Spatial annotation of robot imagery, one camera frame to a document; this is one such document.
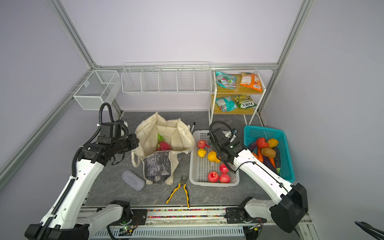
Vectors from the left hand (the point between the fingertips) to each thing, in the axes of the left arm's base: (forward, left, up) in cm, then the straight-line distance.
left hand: (139, 142), depth 73 cm
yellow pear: (-1, -38, -19) cm, 42 cm away
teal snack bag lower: (+30, -50, -6) cm, 59 cm away
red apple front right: (-14, -43, -19) cm, 49 cm away
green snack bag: (+32, -63, -6) cm, 71 cm away
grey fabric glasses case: (-11, +8, -22) cm, 26 cm away
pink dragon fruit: (+7, -8, -16) cm, 19 cm away
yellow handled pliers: (-17, -16, -24) cm, 34 cm away
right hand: (-1, -39, -6) cm, 40 cm away
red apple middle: (-9, -43, -20) cm, 48 cm away
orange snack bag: (+31, -63, +11) cm, 71 cm away
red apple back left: (+9, -32, -20) cm, 39 cm away
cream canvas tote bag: (-10, -9, -9) cm, 16 cm away
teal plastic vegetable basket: (+15, -68, -21) cm, 72 cm away
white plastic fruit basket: (-8, -32, -25) cm, 41 cm away
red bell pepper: (+5, -69, -16) cm, 71 cm away
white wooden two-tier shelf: (+42, -60, -8) cm, 74 cm away
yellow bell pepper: (+6, -78, -18) cm, 80 cm away
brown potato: (-1, -72, -17) cm, 74 cm away
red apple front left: (-13, -37, -19) cm, 43 cm away
